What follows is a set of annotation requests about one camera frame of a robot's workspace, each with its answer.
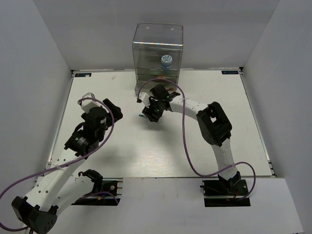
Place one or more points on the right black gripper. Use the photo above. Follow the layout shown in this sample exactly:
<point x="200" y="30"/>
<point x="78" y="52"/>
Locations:
<point x="149" y="112"/>

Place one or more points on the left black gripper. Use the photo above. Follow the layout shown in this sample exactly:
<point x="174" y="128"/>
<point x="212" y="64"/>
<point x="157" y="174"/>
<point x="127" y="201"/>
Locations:
<point x="118" y="114"/>

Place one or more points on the blue cleaning gel jar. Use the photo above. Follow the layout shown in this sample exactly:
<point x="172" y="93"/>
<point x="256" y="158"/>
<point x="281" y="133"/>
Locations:
<point x="166" y="61"/>

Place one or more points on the clear acrylic organizer lid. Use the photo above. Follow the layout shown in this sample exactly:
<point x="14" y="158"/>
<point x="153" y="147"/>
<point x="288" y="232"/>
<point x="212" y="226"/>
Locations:
<point x="164" y="35"/>

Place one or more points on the green highlighter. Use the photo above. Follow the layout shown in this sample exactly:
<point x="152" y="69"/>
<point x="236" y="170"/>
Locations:
<point x="160" y="73"/>

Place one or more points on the clear drawer organizer box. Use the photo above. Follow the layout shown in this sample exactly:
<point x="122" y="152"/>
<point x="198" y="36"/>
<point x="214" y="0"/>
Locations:
<point x="148" y="60"/>

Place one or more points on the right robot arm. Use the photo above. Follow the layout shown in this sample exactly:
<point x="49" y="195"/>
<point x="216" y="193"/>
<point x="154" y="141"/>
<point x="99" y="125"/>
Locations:
<point x="214" y="126"/>

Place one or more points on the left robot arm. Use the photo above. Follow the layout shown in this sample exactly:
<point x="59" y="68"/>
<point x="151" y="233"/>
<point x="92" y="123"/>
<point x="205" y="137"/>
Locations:
<point x="40" y="207"/>

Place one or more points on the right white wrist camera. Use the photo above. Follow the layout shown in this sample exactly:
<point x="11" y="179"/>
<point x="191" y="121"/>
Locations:
<point x="143" y="98"/>

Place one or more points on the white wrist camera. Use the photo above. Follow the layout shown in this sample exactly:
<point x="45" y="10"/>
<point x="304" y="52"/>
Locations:
<point x="88" y="104"/>
<point x="143" y="98"/>

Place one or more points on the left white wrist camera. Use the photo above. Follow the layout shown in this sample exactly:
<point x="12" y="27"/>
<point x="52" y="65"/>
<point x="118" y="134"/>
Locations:
<point x="88" y="104"/>

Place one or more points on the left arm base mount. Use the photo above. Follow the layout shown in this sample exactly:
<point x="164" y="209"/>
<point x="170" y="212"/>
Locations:
<point x="110" y="195"/>

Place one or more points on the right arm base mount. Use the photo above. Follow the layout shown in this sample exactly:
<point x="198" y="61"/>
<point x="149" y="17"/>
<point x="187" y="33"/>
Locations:
<point x="216" y="194"/>

